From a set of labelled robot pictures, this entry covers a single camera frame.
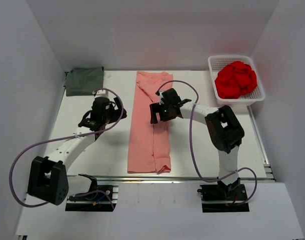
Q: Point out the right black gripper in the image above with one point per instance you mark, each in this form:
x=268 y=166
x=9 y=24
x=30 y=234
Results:
x=156 y=108

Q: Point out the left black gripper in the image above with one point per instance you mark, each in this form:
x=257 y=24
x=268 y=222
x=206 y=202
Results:
x=117 y=113

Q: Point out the pink t shirt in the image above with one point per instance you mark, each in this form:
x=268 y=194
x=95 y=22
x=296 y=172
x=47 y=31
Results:
x=149 y=145

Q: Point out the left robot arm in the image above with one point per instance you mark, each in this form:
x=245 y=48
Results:
x=48 y=179

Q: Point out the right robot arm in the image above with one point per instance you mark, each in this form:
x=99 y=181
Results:
x=224 y=129

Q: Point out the folded green t shirt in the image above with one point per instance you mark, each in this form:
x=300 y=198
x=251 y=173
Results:
x=83 y=81

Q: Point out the white plastic basket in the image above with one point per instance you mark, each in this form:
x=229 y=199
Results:
x=217 y=62

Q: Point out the red t shirt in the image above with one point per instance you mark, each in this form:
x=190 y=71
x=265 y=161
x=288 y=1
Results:
x=235 y=80

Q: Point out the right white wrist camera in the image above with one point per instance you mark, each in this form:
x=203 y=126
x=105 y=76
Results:
x=159 y=93

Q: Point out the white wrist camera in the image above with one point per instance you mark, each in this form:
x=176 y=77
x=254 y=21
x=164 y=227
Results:
x=101 y=93
x=159 y=93

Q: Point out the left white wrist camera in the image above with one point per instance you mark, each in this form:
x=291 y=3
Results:
x=101 y=93

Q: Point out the aluminium rail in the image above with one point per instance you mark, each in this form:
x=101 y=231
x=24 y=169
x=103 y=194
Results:
x=270 y=178

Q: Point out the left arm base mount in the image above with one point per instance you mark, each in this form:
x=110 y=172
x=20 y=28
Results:
x=97 y=197

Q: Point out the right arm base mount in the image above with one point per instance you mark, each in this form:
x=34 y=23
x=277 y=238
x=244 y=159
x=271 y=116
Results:
x=214 y=201

